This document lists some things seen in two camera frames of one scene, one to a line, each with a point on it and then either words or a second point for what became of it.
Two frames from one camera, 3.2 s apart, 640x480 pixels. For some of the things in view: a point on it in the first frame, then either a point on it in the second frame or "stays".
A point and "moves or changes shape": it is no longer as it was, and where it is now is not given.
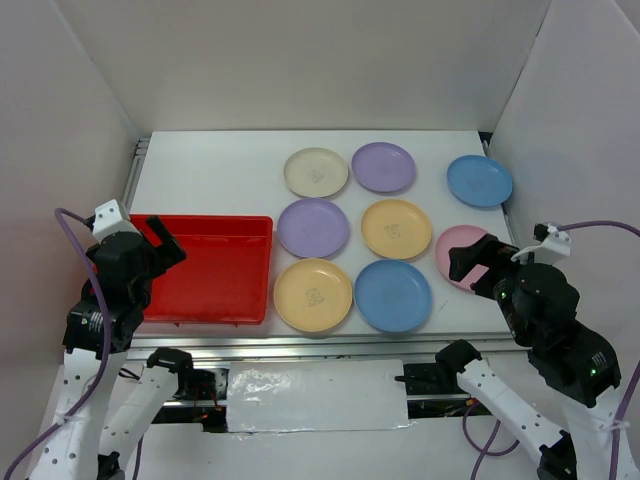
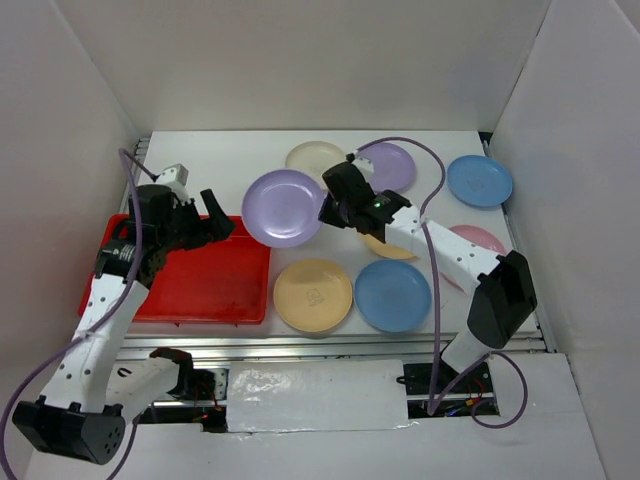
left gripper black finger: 171,250 -> 220,224
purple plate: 313,227 moves or changes shape
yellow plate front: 312,295 stays
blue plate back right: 480,181 stays
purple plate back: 384,167 stays
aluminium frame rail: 308,344 stays
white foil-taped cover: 316,395 stays
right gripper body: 498,283 -> 336,212
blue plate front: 393,295 stays
